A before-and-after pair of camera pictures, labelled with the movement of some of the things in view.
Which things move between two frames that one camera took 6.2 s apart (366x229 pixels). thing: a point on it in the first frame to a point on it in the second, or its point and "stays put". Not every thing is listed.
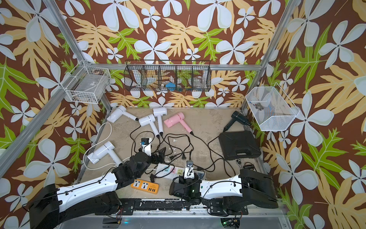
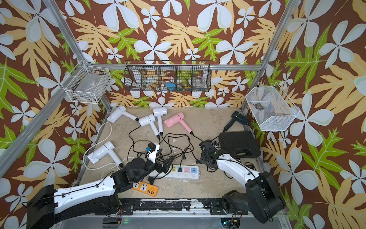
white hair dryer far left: x=118 y=112 stays put
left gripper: x=160 y=156 to x=164 y=167
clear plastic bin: x=271 y=109 stays put
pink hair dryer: x=177 y=118 stays put
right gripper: x=180 y=180 to x=201 y=160
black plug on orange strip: x=152 y=176 stays put
